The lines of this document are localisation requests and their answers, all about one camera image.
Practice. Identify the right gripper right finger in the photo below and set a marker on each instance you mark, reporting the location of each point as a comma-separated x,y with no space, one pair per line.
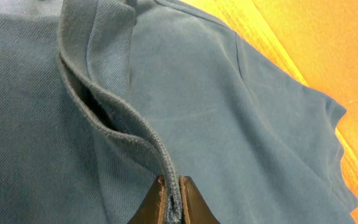
195,208

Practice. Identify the blue polo shirt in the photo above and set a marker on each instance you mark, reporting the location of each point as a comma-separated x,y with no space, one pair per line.
99,98

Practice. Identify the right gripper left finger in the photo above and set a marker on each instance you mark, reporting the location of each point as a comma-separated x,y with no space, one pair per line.
153,207

